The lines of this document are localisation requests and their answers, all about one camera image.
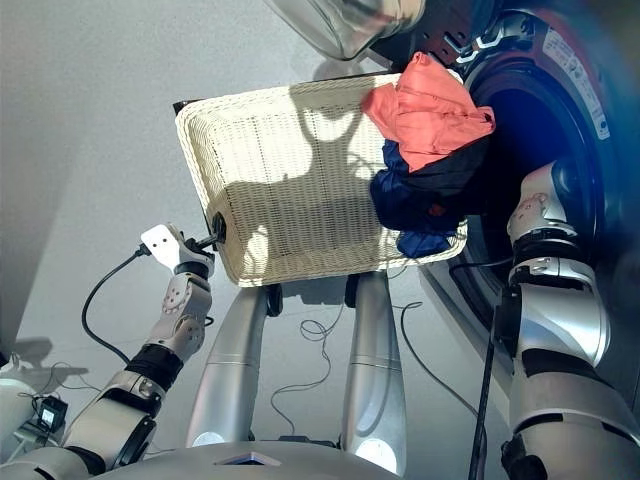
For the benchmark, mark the pale woven laundry basket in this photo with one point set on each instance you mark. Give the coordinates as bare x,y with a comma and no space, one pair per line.
280,175

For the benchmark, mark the blue garment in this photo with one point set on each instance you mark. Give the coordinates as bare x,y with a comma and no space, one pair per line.
395,200

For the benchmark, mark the black garment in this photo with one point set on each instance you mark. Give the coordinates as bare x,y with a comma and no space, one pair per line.
450,185

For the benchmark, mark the orange red shirt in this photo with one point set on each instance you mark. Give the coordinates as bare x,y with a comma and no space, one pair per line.
430,120

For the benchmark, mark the round washing machine door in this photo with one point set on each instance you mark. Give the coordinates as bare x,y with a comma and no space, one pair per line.
350,25

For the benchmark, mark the grey washing machine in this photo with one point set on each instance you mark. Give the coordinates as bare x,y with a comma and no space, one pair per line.
550,100

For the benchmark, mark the silver robot leg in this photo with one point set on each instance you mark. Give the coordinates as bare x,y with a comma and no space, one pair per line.
230,360
375,360

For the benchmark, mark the silver robot torso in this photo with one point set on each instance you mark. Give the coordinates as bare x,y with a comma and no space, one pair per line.
200,465

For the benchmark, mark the black power adapter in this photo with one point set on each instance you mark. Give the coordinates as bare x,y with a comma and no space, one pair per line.
50,412

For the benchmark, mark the white washer opening sticker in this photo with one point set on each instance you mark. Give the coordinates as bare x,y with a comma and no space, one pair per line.
575,75

